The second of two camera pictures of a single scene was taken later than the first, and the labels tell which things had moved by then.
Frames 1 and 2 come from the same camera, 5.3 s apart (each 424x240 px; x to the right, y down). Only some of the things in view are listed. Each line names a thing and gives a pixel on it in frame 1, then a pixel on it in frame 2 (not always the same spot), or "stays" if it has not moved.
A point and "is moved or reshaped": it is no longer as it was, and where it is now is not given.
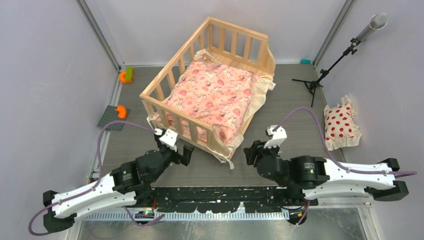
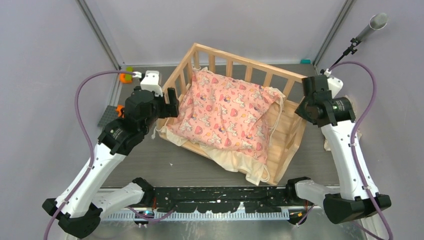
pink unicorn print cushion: (220, 97) is moved or reshaped
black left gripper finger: (185, 158) -> (172, 109)
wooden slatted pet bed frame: (230, 45) -> (287, 125)
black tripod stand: (377, 21) stays
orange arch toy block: (122, 110) stays
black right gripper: (257, 148) -> (299, 111)
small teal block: (305, 61) stays
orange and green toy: (126, 76) stays
